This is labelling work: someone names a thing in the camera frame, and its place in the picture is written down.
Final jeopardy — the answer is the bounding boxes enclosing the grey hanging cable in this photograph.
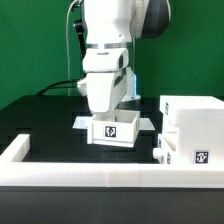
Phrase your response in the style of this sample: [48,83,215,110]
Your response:
[65,0,78,97]

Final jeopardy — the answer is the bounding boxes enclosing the white drawer cabinet box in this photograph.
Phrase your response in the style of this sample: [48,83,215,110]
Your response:
[159,95,224,166]

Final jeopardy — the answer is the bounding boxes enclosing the white U-shaped fence frame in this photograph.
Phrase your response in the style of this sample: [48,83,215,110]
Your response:
[0,134,224,188]

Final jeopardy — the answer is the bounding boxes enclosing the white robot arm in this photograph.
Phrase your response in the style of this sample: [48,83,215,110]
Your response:
[83,0,171,119]

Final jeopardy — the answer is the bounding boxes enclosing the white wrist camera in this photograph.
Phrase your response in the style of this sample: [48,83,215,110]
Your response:
[77,79,87,96]

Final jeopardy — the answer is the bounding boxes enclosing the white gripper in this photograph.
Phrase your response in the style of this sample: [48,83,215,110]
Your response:
[86,71,127,120]

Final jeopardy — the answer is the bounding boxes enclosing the black cable bundle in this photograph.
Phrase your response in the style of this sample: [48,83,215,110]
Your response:
[35,78,83,97]

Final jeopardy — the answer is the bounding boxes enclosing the white marker tag sheet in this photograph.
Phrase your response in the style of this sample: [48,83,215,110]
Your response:
[72,116,155,131]

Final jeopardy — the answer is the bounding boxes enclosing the white drawer with knob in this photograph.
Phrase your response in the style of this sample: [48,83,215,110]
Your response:
[153,133,177,164]

